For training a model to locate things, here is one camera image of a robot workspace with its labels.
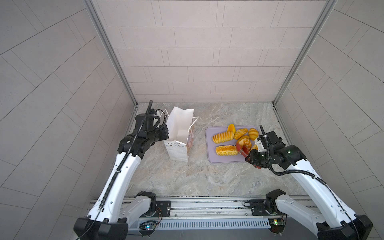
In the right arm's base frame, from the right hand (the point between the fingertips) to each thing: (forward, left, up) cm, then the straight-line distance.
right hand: (246, 160), depth 74 cm
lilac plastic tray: (+16, +16, -12) cm, 26 cm away
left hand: (+14, +36, +13) cm, 41 cm away
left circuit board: (-23, +48, -9) cm, 54 cm away
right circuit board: (-26, -10, -15) cm, 31 cm away
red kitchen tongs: (+8, -3, -6) cm, 11 cm away
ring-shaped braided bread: (+14, -4, -5) cm, 15 cm away
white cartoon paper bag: (+20, +33, +7) cm, 39 cm away
